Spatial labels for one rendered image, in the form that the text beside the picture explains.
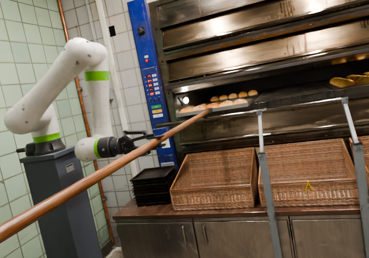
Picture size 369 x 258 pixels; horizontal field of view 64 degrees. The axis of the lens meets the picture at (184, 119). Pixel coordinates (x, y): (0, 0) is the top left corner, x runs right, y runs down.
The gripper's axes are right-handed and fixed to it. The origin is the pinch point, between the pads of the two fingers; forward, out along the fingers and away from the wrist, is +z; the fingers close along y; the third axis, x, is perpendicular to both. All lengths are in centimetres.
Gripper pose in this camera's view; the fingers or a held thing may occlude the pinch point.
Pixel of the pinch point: (156, 141)
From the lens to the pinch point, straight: 124.5
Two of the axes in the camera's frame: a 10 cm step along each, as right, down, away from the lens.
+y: 1.8, 9.8, 1.1
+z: 9.4, -1.3, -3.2
